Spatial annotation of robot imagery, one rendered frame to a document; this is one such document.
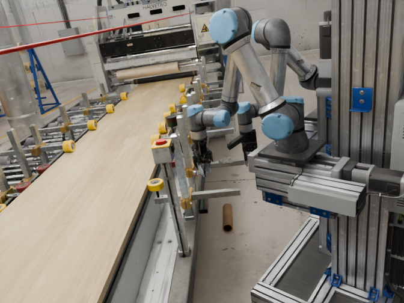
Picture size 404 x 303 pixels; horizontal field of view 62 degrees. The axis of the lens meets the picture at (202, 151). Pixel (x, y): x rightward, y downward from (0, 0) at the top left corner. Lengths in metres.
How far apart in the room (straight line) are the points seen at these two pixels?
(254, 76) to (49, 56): 11.59
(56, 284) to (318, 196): 0.98
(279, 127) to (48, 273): 0.98
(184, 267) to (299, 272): 0.85
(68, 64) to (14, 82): 6.83
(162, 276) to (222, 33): 1.03
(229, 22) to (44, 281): 1.10
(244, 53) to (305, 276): 1.31
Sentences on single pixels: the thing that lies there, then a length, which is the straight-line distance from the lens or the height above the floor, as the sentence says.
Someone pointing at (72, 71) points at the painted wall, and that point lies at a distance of 12.35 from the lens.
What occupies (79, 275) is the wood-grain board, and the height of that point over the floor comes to 0.90.
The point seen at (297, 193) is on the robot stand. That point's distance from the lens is 1.40.
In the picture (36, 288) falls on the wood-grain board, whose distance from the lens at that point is 1.31.
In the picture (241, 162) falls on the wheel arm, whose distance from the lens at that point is 1.87.
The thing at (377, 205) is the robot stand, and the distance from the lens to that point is 1.68.
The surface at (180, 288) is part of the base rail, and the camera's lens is 1.38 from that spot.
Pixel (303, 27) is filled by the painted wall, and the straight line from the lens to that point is 10.60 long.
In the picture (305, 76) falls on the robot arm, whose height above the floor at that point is 1.24.
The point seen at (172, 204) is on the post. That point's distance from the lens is 1.36.
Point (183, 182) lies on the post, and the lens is 1.61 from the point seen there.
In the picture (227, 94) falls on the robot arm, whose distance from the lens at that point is 1.51.
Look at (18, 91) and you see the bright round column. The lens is 5.65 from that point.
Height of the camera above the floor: 1.65
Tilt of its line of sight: 23 degrees down
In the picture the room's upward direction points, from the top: 9 degrees counter-clockwise
